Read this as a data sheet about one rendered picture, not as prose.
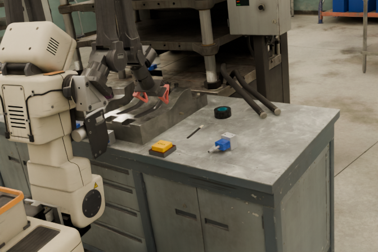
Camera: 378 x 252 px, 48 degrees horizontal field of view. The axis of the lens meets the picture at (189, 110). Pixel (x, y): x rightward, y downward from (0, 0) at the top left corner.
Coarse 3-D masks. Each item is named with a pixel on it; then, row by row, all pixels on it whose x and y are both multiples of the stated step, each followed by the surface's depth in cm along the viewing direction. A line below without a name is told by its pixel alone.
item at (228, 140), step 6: (228, 132) 168; (222, 138) 167; (228, 138) 164; (234, 138) 165; (216, 144) 164; (222, 144) 162; (228, 144) 164; (234, 144) 166; (210, 150) 160; (222, 150) 163
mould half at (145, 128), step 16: (176, 96) 197; (192, 96) 213; (112, 112) 196; (128, 112) 194; (160, 112) 190; (176, 112) 196; (192, 112) 207; (112, 128) 188; (128, 128) 182; (144, 128) 179; (160, 128) 188; (144, 144) 180
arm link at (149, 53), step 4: (144, 48) 160; (148, 48) 160; (152, 48) 162; (136, 52) 151; (140, 52) 152; (144, 52) 158; (148, 52) 160; (152, 52) 161; (136, 56) 151; (140, 56) 152; (144, 56) 154; (148, 56) 160; (152, 56) 161; (140, 60) 152; (144, 60) 154; (148, 60) 159; (152, 60) 161; (128, 64) 156; (132, 64) 155; (136, 64) 154; (140, 64) 153; (148, 64) 161
